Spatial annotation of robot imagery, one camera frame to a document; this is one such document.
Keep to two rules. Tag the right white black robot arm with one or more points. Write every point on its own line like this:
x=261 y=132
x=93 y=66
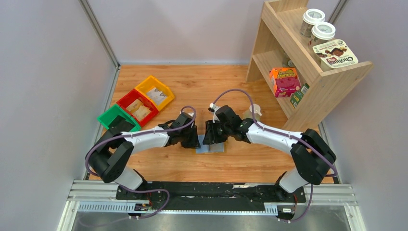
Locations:
x=312 y=156

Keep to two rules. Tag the aluminium frame rail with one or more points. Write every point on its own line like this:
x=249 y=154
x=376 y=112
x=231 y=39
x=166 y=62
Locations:
x=97 y=196

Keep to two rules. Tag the white lidded cup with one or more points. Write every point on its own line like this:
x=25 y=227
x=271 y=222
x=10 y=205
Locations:
x=321 y=33
x=310 y=18

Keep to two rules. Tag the red plastic bin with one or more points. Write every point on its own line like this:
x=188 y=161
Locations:
x=132 y=96

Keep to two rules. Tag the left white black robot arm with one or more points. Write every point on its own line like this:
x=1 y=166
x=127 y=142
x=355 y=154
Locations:
x=108 y=158

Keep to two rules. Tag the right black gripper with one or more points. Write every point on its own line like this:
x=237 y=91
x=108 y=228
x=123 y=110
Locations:
x=211 y=133

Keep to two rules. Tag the yellow plastic bin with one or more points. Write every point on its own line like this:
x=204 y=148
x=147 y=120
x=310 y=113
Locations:
x=151 y=82

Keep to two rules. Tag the packet in red bin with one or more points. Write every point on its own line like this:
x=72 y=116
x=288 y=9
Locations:
x=138 y=110

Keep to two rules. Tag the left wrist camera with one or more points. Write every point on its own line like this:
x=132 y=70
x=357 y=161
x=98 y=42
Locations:
x=192 y=115

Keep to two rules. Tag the yellow leather card holder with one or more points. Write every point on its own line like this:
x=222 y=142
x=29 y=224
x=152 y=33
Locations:
x=208 y=149

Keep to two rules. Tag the front white lidded cup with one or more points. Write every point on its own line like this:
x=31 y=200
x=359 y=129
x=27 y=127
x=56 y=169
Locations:
x=321 y=33

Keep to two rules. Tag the Chobani yogurt cup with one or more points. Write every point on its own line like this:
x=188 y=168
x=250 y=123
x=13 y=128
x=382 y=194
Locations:
x=334 y=54

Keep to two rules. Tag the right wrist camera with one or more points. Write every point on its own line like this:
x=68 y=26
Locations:
x=213 y=108

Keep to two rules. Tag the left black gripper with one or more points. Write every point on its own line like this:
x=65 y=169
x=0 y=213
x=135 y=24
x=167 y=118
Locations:
x=190 y=137

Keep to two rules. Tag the packet in yellow bin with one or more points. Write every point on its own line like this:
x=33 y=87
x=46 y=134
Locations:
x=156 y=95

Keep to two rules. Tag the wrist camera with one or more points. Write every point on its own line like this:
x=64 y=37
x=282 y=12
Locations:
x=192 y=115
x=213 y=108

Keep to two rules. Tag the wooden shelf unit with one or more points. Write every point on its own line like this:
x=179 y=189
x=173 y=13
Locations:
x=278 y=33

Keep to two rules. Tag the green plastic bin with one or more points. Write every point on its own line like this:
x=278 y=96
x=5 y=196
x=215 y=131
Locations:
x=107 y=117

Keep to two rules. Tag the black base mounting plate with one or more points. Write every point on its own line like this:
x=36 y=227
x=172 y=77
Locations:
x=212 y=196

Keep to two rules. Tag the small green box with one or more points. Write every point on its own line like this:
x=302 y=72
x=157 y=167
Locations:
x=298 y=95

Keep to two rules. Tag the Scrub Mommy sponge box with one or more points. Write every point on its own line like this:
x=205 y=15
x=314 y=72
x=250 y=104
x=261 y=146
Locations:
x=285 y=81

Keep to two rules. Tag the black item in green bin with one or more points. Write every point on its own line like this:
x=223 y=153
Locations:
x=121 y=124

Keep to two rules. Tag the jar on lower shelf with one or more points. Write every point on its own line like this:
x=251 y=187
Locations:
x=287 y=62

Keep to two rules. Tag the clear bottle white cap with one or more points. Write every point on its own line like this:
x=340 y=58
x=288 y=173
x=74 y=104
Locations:
x=253 y=112

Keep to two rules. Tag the rear white lidded cup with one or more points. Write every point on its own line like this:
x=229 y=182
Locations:
x=310 y=18

